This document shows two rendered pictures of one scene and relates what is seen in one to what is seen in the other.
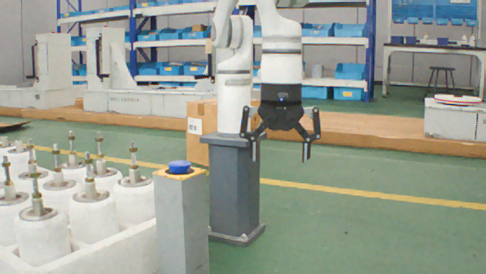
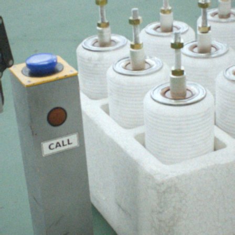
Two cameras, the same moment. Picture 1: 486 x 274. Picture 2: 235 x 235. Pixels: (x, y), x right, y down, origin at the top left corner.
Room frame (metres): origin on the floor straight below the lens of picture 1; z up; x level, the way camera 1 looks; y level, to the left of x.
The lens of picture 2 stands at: (1.17, -0.48, 0.62)
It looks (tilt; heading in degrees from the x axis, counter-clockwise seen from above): 27 degrees down; 123
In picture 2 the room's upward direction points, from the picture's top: 4 degrees counter-clockwise
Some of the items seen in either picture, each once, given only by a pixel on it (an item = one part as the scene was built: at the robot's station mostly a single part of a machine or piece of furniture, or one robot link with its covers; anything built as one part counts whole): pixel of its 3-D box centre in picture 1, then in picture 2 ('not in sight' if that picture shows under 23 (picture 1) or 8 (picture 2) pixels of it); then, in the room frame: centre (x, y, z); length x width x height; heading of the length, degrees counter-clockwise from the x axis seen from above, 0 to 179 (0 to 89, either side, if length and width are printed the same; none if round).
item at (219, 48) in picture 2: (59, 185); (204, 49); (0.79, 0.39, 0.25); 0.08 x 0.08 x 0.01
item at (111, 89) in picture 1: (167, 66); not in sight; (3.29, 0.59, 0.45); 1.45 x 0.57 x 0.74; 65
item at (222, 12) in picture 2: not in sight; (224, 8); (0.76, 0.56, 0.26); 0.02 x 0.02 x 0.03
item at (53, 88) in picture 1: (19, 70); not in sight; (4.15, 2.44, 0.45); 1.61 x 0.57 x 0.74; 65
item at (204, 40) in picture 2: (58, 179); (204, 41); (0.79, 0.39, 0.26); 0.02 x 0.02 x 0.03
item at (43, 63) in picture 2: (179, 167); (42, 65); (0.69, 0.11, 0.32); 0.04 x 0.04 x 0.02
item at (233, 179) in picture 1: (233, 185); not in sight; (1.12, 0.02, 0.15); 0.15 x 0.15 x 0.30; 65
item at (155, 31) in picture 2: (10, 198); (166, 29); (0.69, 0.46, 0.25); 0.08 x 0.08 x 0.01
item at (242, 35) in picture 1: (233, 46); not in sight; (1.12, 0.02, 0.54); 0.09 x 0.09 x 0.17; 19
